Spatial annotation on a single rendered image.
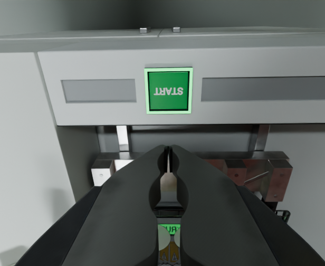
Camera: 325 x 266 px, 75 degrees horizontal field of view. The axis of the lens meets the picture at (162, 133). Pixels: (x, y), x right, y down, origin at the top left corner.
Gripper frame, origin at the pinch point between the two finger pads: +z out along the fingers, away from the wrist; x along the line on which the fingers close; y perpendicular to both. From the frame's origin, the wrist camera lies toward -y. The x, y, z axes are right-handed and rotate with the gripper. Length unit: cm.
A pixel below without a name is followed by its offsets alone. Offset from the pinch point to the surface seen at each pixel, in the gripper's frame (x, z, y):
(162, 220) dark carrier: -1.3, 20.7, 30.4
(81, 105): -11.0, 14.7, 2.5
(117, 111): -6.5, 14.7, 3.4
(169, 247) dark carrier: 0.1, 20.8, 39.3
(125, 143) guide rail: -8.5, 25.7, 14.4
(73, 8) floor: -46, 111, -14
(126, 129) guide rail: -8.0, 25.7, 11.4
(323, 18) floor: 77, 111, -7
